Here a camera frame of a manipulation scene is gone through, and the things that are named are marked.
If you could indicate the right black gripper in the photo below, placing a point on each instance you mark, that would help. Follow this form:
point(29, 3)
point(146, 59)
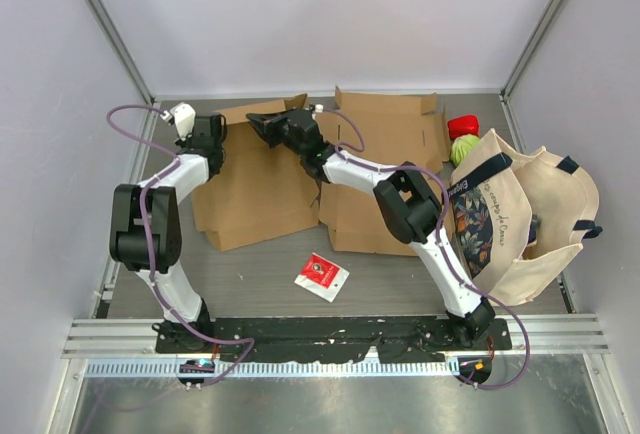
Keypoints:
point(268, 126)

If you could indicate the brown cardboard box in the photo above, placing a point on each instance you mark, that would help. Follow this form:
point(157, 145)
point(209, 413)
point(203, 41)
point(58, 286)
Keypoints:
point(381, 130)
point(261, 193)

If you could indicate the red white packet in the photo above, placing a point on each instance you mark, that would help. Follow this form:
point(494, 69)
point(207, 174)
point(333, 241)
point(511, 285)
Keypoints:
point(322, 277)

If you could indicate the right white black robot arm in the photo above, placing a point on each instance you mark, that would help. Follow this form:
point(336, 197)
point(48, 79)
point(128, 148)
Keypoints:
point(413, 203)

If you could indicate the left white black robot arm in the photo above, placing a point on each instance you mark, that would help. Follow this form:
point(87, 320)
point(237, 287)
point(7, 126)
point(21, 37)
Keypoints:
point(145, 233)

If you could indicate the green toy cabbage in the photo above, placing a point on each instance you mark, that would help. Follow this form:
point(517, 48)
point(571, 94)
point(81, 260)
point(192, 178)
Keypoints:
point(461, 147)

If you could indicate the red toy pepper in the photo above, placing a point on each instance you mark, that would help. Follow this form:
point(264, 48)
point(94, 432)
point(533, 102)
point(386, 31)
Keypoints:
point(463, 125)

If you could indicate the beige tote bag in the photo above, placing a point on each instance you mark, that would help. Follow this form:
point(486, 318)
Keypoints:
point(520, 219)

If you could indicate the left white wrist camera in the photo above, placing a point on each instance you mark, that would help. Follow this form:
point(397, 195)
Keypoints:
point(182, 118)

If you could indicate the white slotted cable duct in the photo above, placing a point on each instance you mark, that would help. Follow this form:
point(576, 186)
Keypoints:
point(183, 368)

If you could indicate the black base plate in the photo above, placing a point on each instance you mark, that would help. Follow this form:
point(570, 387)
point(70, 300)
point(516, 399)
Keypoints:
point(339, 340)

